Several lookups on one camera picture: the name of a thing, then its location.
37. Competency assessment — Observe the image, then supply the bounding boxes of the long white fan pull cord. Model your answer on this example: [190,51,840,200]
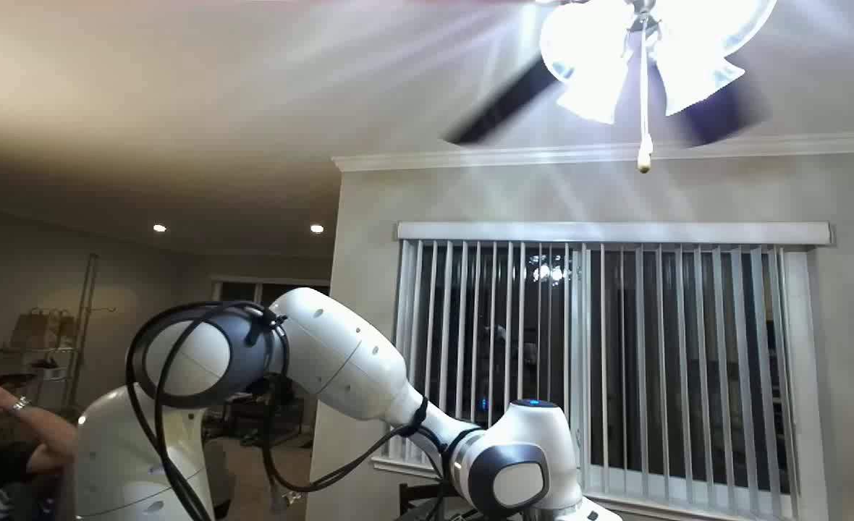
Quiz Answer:
[633,12,657,178]

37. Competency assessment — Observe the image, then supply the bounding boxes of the bystander forearm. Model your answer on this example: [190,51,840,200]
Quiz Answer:
[2,394,80,479]

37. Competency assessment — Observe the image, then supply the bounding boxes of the dark ceiling fan blade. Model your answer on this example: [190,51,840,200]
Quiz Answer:
[443,54,563,148]
[675,80,766,152]

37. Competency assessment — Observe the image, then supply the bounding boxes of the ceiling fan light fitting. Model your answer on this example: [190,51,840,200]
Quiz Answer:
[623,0,666,33]

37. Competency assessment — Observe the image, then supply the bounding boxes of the cluttered background shelf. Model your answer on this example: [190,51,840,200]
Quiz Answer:
[5,304,84,420]

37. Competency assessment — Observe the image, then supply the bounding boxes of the bystander black shirt torso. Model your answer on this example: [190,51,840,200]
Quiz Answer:
[0,437,67,521]

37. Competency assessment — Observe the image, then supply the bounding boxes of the thin metal pole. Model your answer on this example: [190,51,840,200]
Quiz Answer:
[62,253,101,420]

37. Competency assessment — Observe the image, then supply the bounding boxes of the white blind valance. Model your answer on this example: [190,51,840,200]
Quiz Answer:
[392,221,834,249]

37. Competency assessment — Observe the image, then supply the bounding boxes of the vertical window blinds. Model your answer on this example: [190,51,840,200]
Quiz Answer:
[391,242,817,515]

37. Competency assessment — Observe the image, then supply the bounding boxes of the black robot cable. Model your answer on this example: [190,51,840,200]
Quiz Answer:
[120,298,478,521]

